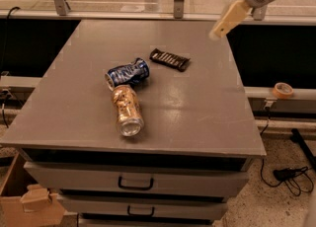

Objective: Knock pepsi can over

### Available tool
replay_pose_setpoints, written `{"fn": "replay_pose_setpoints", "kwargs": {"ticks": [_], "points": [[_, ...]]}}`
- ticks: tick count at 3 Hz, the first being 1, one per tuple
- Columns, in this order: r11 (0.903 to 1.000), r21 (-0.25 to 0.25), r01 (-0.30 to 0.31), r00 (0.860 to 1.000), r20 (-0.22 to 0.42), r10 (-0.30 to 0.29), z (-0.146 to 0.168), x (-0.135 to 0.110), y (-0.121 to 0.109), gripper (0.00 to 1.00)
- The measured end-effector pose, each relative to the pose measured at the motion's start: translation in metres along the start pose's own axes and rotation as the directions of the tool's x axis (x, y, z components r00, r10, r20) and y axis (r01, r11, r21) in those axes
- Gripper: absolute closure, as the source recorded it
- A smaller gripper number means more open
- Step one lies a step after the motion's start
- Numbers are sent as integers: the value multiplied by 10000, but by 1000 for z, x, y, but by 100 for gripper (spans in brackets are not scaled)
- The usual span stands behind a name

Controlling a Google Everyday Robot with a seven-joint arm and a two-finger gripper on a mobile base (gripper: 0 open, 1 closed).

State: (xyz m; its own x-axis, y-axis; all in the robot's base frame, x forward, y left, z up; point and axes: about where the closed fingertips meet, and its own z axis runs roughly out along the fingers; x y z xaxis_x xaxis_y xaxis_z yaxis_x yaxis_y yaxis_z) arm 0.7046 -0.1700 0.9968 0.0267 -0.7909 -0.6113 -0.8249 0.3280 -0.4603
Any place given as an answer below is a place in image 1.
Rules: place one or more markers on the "blue pepsi can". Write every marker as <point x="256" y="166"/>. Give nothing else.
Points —
<point x="130" y="74"/>

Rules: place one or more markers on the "gold crushed can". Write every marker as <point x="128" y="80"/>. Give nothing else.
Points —
<point x="130" y="120"/>

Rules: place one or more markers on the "dark snack bar wrapper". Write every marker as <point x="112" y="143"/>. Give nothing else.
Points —
<point x="171" y="60"/>

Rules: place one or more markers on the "tan tape roll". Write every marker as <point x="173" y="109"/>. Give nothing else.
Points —
<point x="282" y="90"/>

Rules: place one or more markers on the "brown cardboard box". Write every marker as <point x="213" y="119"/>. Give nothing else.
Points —
<point x="25" y="202"/>

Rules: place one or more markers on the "right metal bracket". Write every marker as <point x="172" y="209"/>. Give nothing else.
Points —
<point x="258" y="14"/>

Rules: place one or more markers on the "black power adapter with cable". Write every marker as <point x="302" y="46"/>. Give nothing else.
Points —
<point x="288" y="177"/>

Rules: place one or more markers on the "black top drawer handle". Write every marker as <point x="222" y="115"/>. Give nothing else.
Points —
<point x="128" y="184"/>

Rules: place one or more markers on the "black drawer handle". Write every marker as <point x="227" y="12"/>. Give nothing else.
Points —
<point x="128" y="184"/>
<point x="140" y="211"/>

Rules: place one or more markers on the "black lower drawer handle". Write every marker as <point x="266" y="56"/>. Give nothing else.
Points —
<point x="140" y="211"/>

